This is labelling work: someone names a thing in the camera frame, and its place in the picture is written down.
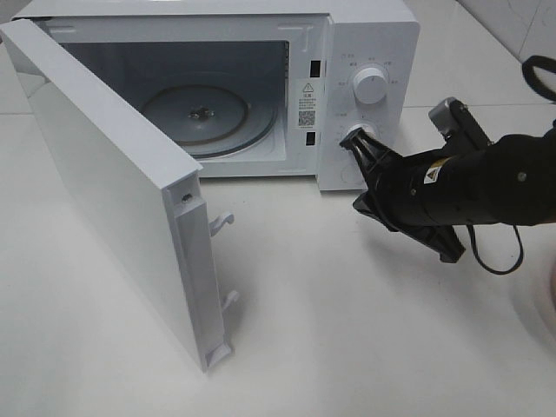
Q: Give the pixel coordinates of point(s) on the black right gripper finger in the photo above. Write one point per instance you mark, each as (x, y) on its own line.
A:
(372, 156)
(441, 239)

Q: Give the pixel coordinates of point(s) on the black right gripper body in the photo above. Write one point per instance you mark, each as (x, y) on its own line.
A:
(426, 189)

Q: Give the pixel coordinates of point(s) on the white timer knob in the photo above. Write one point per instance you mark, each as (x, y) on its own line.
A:
(367, 127)

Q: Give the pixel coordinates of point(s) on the round white door release button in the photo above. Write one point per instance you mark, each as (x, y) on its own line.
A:
(351, 175)

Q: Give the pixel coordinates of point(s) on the pink round plate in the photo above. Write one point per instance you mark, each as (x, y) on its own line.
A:
(550, 292)

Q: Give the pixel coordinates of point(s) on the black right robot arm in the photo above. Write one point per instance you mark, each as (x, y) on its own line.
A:
(513, 181)

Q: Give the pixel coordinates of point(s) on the white upper power knob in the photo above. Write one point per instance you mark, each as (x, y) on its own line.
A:
(370, 84)

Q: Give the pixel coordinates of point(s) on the white microwave oven body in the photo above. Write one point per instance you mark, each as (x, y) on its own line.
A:
(301, 55)

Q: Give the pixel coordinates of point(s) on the glass microwave turntable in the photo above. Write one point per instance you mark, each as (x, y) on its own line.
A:
(210, 120)

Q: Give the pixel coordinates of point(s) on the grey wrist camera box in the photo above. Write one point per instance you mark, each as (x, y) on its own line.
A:
(454, 119)

